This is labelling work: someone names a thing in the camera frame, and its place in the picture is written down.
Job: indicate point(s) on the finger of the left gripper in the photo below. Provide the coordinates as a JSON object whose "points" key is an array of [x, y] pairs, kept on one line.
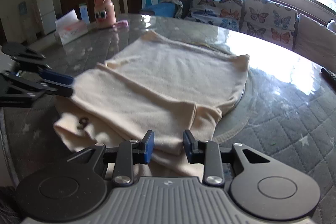
{"points": [[19, 92], [56, 77]]}

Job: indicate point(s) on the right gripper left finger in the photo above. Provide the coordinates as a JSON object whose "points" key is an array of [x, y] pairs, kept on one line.
{"points": [[130, 153]]}

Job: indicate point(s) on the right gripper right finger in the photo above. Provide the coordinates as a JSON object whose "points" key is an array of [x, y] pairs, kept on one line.
{"points": [[208, 154]]}

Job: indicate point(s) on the cream beige garment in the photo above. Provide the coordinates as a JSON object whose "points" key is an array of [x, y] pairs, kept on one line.
{"points": [[153, 84]]}

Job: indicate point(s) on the blue cloth on sofa arm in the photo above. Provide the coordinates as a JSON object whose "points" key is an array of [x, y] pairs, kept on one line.
{"points": [[166, 8]]}

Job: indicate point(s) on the white tissue box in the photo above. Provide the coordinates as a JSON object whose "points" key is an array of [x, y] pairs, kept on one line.
{"points": [[69, 28]]}

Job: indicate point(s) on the white refrigerator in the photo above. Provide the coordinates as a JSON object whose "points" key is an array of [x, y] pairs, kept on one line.
{"points": [[47, 16]]}

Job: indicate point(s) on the pink cartoon water bottle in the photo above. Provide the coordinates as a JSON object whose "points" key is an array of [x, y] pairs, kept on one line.
{"points": [[104, 13]]}

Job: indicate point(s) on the left butterfly print cushion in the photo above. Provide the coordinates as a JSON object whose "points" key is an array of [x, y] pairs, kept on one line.
{"points": [[222, 13]]}

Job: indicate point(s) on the butterfly print cushion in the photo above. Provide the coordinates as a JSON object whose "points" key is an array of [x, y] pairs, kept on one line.
{"points": [[222, 13], [270, 21]]}

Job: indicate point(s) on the black remote control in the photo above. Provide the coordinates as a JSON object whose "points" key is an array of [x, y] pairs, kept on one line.
{"points": [[328, 76]]}

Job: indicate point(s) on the right butterfly print cushion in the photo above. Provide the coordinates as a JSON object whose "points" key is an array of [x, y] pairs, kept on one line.
{"points": [[270, 21]]}

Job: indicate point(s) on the dark blue sofa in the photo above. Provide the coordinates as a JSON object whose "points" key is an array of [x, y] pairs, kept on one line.
{"points": [[269, 20]]}

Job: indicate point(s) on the plain beige cushion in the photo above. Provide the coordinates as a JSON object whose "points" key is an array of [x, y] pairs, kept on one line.
{"points": [[315, 42]]}

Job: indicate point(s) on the black white plush toy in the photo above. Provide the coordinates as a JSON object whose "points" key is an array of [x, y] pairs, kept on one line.
{"points": [[331, 25]]}

